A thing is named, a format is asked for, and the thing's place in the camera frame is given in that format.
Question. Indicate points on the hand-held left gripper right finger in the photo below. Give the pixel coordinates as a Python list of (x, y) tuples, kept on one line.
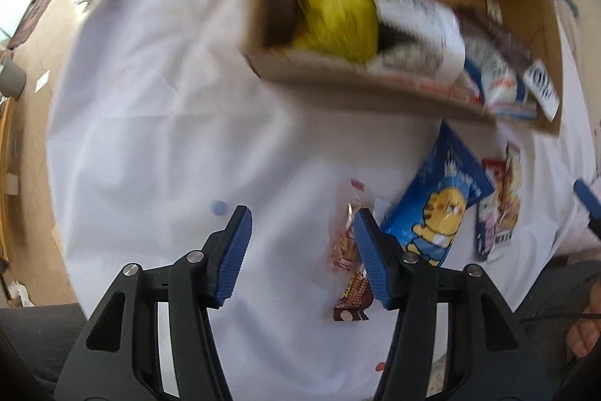
[(373, 260)]

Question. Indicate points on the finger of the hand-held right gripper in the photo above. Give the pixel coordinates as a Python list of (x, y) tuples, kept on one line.
[(591, 199)]

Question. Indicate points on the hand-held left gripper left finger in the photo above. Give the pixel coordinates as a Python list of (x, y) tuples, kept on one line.
[(232, 260)]

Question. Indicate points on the clear orange-striped snack packet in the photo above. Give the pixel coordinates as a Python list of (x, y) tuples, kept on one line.
[(345, 236)]

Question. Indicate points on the white dark-lettered snack packet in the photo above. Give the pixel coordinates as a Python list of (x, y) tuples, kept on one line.
[(542, 88)]

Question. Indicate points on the white and blue snack packet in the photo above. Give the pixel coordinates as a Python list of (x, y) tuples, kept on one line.
[(497, 81)]

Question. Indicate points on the dark brown snack packet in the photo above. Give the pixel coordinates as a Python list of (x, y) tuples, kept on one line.
[(497, 37)]

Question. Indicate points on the white red-edged snack packet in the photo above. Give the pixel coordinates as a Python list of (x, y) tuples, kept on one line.
[(418, 20)]

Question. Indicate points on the yellow snack packet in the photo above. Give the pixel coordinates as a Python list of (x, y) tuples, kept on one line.
[(338, 16)]

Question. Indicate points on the person's right hand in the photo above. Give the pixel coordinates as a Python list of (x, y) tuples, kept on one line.
[(587, 326)]

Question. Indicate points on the orange clear snack packet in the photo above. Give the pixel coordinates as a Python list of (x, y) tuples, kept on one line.
[(512, 185)]

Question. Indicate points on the blue tiger print snack packet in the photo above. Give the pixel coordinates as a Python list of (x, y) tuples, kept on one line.
[(436, 203)]

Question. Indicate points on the burger print snack packet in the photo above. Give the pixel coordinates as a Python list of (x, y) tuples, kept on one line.
[(493, 232)]

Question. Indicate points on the person's dark trousers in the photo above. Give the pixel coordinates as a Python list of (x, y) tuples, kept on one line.
[(33, 344)]

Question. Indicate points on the white paper sheet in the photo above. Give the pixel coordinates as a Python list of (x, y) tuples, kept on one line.
[(42, 81)]

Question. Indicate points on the grey trash bin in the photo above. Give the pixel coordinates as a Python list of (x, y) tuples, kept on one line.
[(11, 79)]

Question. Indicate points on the patterned floor rug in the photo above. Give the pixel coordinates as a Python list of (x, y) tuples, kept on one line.
[(35, 13)]

